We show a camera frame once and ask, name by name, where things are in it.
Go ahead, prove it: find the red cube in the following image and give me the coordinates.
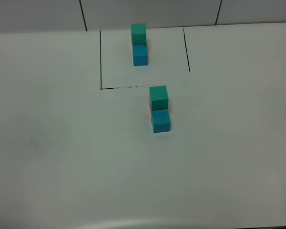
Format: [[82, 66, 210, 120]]
[[147, 101, 152, 116]]

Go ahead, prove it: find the blue template cube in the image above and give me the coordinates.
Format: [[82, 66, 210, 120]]
[[133, 45, 148, 66]]

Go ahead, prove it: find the green template cube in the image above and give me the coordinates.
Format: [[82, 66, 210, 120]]
[[131, 23, 147, 46]]

